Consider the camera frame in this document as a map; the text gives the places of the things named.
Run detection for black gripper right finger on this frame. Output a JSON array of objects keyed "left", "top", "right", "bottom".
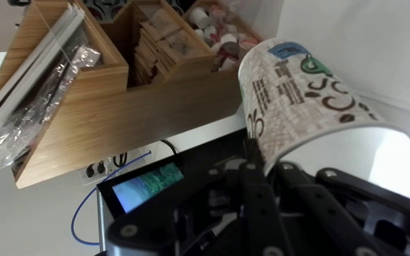
[{"left": 266, "top": 162, "right": 410, "bottom": 256}]

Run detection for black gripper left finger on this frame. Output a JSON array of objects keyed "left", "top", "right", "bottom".
[{"left": 104, "top": 137, "right": 282, "bottom": 256}]

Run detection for printed white paper cup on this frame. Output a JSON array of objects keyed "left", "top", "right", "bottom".
[{"left": 236, "top": 37, "right": 410, "bottom": 176}]

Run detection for brown sugar packet stack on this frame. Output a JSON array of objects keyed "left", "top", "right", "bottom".
[{"left": 132, "top": 4, "right": 202, "bottom": 87}]

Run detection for clear plastic wrapped packets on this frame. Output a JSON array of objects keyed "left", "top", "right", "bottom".
[{"left": 0, "top": 44, "right": 102, "bottom": 176}]

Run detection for black coffee pod carousel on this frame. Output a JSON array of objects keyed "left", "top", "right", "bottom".
[{"left": 81, "top": 0, "right": 138, "bottom": 24}]

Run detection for white paper sleeves bundle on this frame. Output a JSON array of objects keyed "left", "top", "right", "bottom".
[{"left": 0, "top": 3, "right": 87, "bottom": 115}]

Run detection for black power cord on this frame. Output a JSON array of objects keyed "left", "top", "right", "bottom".
[{"left": 159, "top": 138, "right": 181, "bottom": 156}]

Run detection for white wall power outlet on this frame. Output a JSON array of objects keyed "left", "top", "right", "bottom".
[{"left": 77, "top": 149, "right": 138, "bottom": 186}]

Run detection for thin blue wire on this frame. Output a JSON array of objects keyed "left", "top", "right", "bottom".
[{"left": 70, "top": 149, "right": 154, "bottom": 247}]

